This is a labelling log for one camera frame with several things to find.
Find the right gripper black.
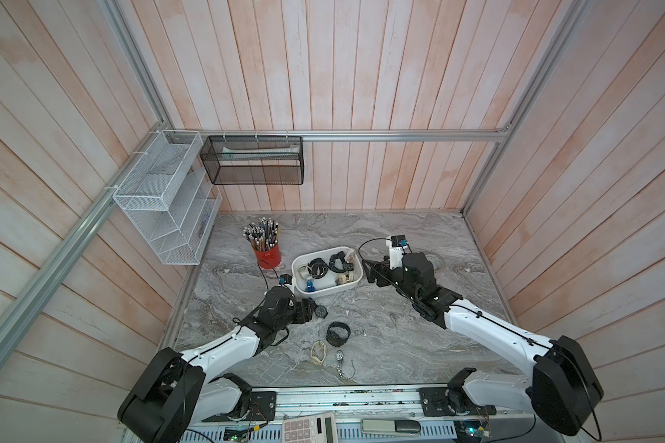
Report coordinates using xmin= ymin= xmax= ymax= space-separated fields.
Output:
xmin=363 ymin=255 xmax=421 ymax=308

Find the black analog watch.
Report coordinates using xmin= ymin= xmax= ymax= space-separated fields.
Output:
xmin=314 ymin=306 xmax=329 ymax=319

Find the silver rose gold watch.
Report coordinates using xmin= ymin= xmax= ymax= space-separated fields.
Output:
xmin=345 ymin=248 xmax=358 ymax=267

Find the cream gold watch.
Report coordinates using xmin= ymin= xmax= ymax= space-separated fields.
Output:
xmin=335 ymin=273 xmax=350 ymax=285

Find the large black digital watch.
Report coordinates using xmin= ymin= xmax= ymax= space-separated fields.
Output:
xmin=325 ymin=321 xmax=351 ymax=348

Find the black chunky watch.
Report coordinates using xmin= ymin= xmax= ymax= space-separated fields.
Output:
xmin=328 ymin=251 xmax=348 ymax=274
xmin=307 ymin=258 xmax=329 ymax=280

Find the silver chain pocket watch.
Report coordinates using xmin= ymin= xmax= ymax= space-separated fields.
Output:
xmin=334 ymin=350 xmax=357 ymax=381

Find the black watch green dial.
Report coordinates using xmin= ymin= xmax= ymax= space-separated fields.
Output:
xmin=335 ymin=251 xmax=355 ymax=273

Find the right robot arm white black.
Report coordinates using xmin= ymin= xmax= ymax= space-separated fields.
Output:
xmin=361 ymin=253 xmax=604 ymax=436

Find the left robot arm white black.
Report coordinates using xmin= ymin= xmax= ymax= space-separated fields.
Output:
xmin=116 ymin=285 xmax=318 ymax=442

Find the white storage box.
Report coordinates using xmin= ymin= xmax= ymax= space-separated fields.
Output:
xmin=291 ymin=247 xmax=364 ymax=298

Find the clear tape roll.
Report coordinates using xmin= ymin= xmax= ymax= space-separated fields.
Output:
xmin=426 ymin=253 xmax=445 ymax=271

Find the red pencil cup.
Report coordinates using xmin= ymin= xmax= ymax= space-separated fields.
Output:
xmin=254 ymin=244 xmax=282 ymax=269

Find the white calculator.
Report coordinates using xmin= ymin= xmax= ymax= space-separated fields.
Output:
xmin=281 ymin=413 xmax=339 ymax=443

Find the grey black stapler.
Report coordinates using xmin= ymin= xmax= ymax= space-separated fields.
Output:
xmin=360 ymin=419 xmax=421 ymax=436

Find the black mesh basket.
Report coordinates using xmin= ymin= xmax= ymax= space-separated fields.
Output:
xmin=199 ymin=135 xmax=305 ymax=186

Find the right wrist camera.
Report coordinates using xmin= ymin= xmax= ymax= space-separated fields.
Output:
xmin=386 ymin=234 xmax=408 ymax=269

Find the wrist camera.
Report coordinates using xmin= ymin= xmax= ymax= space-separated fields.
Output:
xmin=386 ymin=234 xmax=408 ymax=269
xmin=279 ymin=274 xmax=295 ymax=295

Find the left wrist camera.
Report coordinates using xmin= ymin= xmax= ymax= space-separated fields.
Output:
xmin=279 ymin=274 xmax=295 ymax=295

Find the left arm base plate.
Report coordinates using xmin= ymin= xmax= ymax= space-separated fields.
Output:
xmin=222 ymin=391 xmax=277 ymax=422

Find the aluminium front frame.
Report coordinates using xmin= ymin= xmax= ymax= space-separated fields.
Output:
xmin=121 ymin=380 xmax=577 ymax=429

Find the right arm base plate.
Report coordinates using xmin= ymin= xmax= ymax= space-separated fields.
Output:
xmin=419 ymin=388 xmax=497 ymax=417

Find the aluminium rail back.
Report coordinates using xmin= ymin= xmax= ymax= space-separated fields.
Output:
xmin=199 ymin=129 xmax=509 ymax=142

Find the aluminium rail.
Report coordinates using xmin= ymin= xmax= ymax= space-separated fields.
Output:
xmin=199 ymin=129 xmax=509 ymax=142
xmin=0 ymin=122 xmax=171 ymax=370

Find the white wire mesh shelf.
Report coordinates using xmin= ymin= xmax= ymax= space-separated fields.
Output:
xmin=114 ymin=130 xmax=222 ymax=266

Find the aluminium rail left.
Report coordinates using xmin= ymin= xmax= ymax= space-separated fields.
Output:
xmin=0 ymin=122 xmax=171 ymax=370

